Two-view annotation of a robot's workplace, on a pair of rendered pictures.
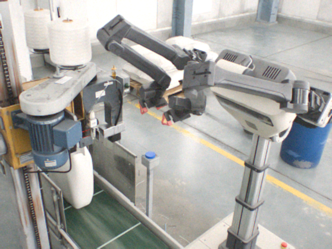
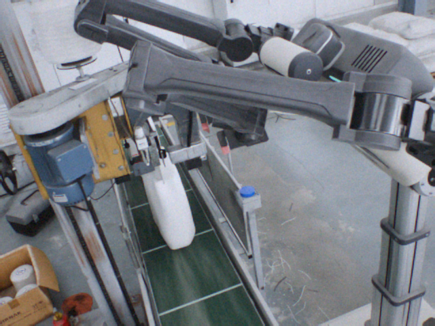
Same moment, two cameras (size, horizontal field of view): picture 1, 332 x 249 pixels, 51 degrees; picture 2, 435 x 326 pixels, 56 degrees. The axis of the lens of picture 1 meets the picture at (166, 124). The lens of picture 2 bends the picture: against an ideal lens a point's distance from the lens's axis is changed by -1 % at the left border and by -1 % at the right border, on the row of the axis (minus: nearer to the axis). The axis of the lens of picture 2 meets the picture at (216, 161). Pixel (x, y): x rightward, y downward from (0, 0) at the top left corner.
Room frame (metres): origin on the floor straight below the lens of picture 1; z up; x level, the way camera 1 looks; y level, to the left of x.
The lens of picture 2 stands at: (0.53, -0.51, 1.82)
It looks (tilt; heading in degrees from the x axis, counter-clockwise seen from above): 31 degrees down; 31
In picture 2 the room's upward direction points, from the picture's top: 10 degrees counter-clockwise
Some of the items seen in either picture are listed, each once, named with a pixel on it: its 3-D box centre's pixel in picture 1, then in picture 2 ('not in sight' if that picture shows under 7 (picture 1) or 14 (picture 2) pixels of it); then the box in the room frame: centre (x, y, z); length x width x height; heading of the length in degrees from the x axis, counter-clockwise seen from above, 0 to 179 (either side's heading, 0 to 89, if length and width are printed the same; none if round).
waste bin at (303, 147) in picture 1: (306, 131); not in sight; (3.07, -1.41, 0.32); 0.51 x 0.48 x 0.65; 134
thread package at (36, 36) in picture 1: (40, 28); not in sight; (1.57, 0.59, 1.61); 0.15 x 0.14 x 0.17; 44
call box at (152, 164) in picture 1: (150, 159); (248, 198); (1.73, 0.08, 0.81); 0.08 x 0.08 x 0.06; 44
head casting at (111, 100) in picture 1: (88, 95); (155, 103); (1.73, 0.43, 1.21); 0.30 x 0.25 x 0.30; 44
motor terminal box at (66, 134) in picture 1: (68, 136); (72, 163); (1.24, 0.41, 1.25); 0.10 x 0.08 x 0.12; 159
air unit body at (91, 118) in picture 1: (92, 125); (143, 146); (1.53, 0.37, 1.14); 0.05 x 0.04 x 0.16; 134
